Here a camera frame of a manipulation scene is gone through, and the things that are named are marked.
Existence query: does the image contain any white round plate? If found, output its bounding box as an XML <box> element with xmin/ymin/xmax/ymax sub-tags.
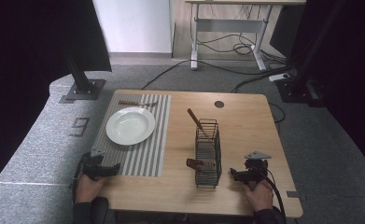
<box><xmin>105</xmin><ymin>106</ymin><xmax>157</xmax><ymax>147</ymax></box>

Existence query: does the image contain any black wire cutlery basket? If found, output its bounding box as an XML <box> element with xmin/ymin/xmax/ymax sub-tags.
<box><xmin>194</xmin><ymin>118</ymin><xmax>223</xmax><ymax>189</ymax></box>

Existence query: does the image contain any grey striped placemat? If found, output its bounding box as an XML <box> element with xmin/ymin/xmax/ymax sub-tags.
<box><xmin>91</xmin><ymin>93</ymin><xmax>172</xmax><ymax>178</ymax></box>

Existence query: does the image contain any white-framed wooden desk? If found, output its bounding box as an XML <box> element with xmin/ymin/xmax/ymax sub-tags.
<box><xmin>185</xmin><ymin>0</ymin><xmax>307</xmax><ymax>72</ymax></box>

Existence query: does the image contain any tangle of black desk cables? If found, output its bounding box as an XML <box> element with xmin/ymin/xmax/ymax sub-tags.
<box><xmin>189</xmin><ymin>3</ymin><xmax>288</xmax><ymax>64</ymax></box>

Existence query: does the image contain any thin black looped cable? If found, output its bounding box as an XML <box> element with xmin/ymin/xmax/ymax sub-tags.
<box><xmin>268</xmin><ymin>101</ymin><xmax>287</xmax><ymax>124</ymax></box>

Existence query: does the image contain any long black floor cable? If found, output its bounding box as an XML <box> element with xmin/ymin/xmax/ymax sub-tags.
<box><xmin>141</xmin><ymin>59</ymin><xmax>293</xmax><ymax>91</ymax></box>

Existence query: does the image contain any short wooden-handled utensil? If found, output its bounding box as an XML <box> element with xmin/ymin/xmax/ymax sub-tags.
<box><xmin>186</xmin><ymin>158</ymin><xmax>218</xmax><ymax>174</ymax></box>

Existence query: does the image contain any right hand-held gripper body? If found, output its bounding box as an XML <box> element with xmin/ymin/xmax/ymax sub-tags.
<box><xmin>243</xmin><ymin>150</ymin><xmax>273</xmax><ymax>185</ymax></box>

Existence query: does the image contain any person's left hand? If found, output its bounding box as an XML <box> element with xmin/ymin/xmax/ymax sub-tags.
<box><xmin>75</xmin><ymin>173</ymin><xmax>107</xmax><ymax>204</ymax></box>

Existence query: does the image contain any dark curtain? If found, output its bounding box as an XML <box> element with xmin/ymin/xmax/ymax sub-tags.
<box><xmin>290</xmin><ymin>0</ymin><xmax>365</xmax><ymax>176</ymax></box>
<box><xmin>0</xmin><ymin>0</ymin><xmax>113</xmax><ymax>197</ymax></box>

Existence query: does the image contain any white power strip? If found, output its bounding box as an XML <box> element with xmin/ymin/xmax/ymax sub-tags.
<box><xmin>268</xmin><ymin>72</ymin><xmax>292</xmax><ymax>83</ymax></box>

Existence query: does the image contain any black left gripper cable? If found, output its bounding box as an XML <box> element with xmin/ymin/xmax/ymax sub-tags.
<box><xmin>71</xmin><ymin>152</ymin><xmax>86</xmax><ymax>204</ymax></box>

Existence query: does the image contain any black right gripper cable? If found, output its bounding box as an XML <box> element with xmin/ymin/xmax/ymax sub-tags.
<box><xmin>255</xmin><ymin>167</ymin><xmax>287</xmax><ymax>217</ymax></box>

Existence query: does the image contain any black metal stand with baseplate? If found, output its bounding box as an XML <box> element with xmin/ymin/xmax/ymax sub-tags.
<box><xmin>58</xmin><ymin>46</ymin><xmax>107</xmax><ymax>105</ymax></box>

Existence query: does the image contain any thick black floor cable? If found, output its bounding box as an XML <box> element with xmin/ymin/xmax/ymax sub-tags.
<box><xmin>231</xmin><ymin>66</ymin><xmax>293</xmax><ymax>94</ymax></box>

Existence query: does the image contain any person's right hand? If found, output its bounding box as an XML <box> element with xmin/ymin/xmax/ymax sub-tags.
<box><xmin>243</xmin><ymin>179</ymin><xmax>274</xmax><ymax>213</ymax></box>

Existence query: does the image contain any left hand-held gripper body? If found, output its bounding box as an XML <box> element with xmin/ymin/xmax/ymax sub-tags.
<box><xmin>80</xmin><ymin>147</ymin><xmax>109</xmax><ymax>181</ymax></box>

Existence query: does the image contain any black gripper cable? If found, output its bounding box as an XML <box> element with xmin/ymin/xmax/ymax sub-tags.
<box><xmin>255</xmin><ymin>167</ymin><xmax>287</xmax><ymax>217</ymax></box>
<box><xmin>71</xmin><ymin>152</ymin><xmax>86</xmax><ymax>204</ymax></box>

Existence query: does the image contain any long wooden-handled utensil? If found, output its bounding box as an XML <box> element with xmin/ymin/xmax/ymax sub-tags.
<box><xmin>187</xmin><ymin>107</ymin><xmax>211</xmax><ymax>142</ymax></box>

